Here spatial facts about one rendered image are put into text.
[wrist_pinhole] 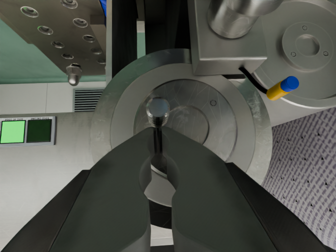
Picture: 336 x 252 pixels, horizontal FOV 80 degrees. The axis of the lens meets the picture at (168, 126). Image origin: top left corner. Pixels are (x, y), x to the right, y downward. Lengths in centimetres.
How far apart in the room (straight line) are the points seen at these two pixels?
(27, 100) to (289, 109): 341
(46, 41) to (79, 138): 22
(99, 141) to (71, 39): 32
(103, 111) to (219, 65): 10
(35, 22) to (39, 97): 300
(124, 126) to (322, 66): 18
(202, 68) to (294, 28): 11
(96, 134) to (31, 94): 333
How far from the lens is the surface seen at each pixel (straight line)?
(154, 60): 18
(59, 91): 332
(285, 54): 22
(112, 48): 20
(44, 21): 44
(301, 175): 34
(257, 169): 18
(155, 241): 52
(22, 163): 58
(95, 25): 39
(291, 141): 35
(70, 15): 41
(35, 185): 57
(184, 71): 17
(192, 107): 15
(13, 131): 60
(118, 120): 16
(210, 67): 16
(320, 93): 23
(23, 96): 354
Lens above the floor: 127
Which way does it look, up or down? 10 degrees down
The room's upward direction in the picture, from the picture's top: 177 degrees clockwise
